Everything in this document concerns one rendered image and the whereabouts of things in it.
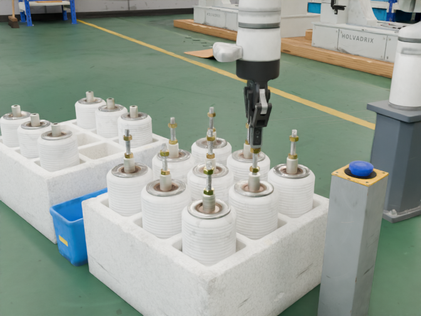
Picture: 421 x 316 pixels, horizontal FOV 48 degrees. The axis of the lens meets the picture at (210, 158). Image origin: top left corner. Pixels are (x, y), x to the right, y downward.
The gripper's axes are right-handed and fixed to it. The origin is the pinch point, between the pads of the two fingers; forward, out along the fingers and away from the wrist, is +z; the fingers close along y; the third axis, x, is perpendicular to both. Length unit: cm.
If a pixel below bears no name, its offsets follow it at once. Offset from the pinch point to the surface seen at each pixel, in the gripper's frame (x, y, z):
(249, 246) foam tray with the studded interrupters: 2.3, -8.6, 17.6
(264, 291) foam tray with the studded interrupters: -0.6, -9.2, 27.2
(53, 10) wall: 151, 631, 21
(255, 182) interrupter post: 0.0, -1.1, 8.8
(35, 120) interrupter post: 49, 45, 9
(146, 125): 20, 48, 12
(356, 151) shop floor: -57, 80, 36
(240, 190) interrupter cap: 2.8, -0.9, 10.3
